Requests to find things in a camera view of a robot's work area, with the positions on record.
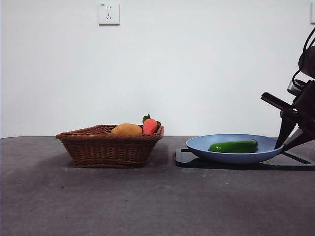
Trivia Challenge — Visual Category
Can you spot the green pepper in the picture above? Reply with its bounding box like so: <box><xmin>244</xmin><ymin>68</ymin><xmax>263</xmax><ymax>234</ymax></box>
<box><xmin>208</xmin><ymin>139</ymin><xmax>258</xmax><ymax>154</ymax></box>

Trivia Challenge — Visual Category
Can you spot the blue round plate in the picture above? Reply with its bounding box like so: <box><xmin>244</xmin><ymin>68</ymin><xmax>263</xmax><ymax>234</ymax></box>
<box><xmin>186</xmin><ymin>133</ymin><xmax>284</xmax><ymax>165</ymax></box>

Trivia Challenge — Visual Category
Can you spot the black rectangular tray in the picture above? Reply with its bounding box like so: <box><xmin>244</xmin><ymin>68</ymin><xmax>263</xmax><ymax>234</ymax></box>
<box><xmin>175</xmin><ymin>148</ymin><xmax>315</xmax><ymax>171</ymax></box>

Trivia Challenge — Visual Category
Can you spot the orange carrot with green leaves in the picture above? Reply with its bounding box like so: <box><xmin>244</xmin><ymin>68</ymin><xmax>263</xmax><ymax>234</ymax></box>
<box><xmin>142</xmin><ymin>112</ymin><xmax>161</xmax><ymax>135</ymax></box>

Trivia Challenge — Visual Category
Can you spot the yellow-brown potato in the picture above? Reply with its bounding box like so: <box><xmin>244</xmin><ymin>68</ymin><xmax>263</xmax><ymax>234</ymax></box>
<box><xmin>111</xmin><ymin>123</ymin><xmax>143</xmax><ymax>135</ymax></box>

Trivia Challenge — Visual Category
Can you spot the brown wicker basket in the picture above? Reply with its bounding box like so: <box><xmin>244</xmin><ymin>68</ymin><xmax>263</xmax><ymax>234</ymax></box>
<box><xmin>55</xmin><ymin>124</ymin><xmax>165</xmax><ymax>169</ymax></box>

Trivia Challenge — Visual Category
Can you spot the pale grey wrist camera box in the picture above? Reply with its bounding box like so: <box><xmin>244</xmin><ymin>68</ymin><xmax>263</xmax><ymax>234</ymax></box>
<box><xmin>286</xmin><ymin>79</ymin><xmax>302</xmax><ymax>95</ymax></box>

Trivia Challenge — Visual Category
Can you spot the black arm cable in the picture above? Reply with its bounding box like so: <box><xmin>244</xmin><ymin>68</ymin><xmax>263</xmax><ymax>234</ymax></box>
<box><xmin>291</xmin><ymin>29</ymin><xmax>315</xmax><ymax>87</ymax></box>

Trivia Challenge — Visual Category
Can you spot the white wall socket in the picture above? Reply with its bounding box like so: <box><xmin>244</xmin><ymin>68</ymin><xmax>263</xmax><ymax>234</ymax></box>
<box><xmin>98</xmin><ymin>3</ymin><xmax>121</xmax><ymax>26</ymax></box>

